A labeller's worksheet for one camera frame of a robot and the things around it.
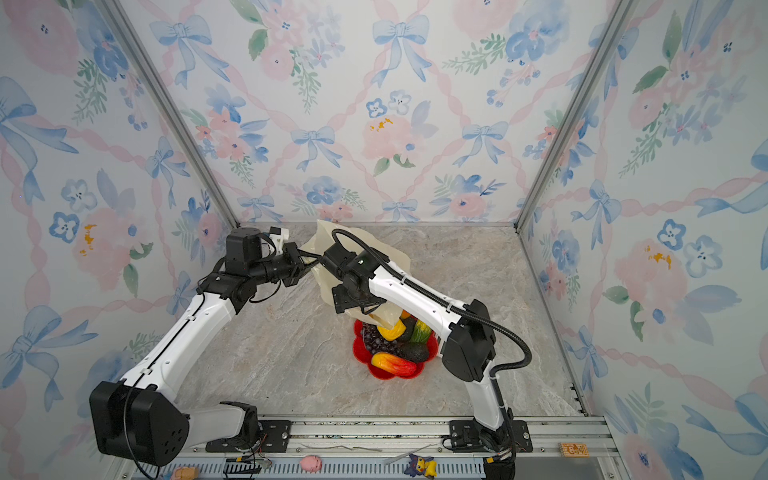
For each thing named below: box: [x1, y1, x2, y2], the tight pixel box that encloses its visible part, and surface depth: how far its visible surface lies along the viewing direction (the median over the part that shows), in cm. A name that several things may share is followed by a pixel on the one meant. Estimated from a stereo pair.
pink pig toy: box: [300, 455, 323, 473], surface depth 71 cm
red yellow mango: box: [371, 352, 417, 377], surface depth 81 cm
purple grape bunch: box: [362, 323, 399, 357], surface depth 87 cm
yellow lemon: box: [377, 319, 407, 341], surface depth 84 cm
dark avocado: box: [399, 342, 429, 363], surface depth 83 cm
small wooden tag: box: [561, 443, 590, 457], surface depth 73 cm
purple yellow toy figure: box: [404, 454, 437, 479], surface depth 70 cm
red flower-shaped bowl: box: [353, 319, 439, 380], surface depth 85 cm
